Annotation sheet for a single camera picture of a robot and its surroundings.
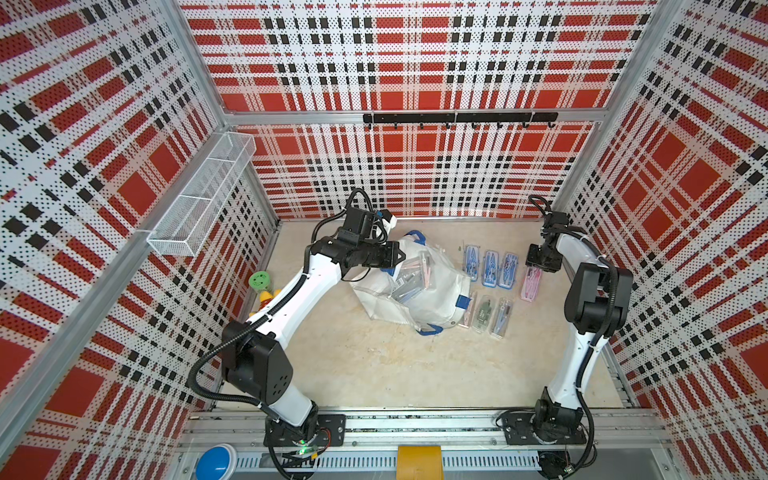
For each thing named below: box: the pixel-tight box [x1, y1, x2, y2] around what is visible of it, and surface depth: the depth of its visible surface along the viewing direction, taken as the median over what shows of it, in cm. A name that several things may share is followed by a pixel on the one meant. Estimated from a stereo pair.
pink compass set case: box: [521, 266, 542, 302], surface depth 100 cm
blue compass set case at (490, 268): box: [482, 250, 499, 289], surface depth 107 cm
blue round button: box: [196, 446, 231, 480], surface depth 69 cm
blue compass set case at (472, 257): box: [465, 244, 480, 283], surface depth 110 cm
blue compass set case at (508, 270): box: [498, 252, 519, 290], surface depth 106 cm
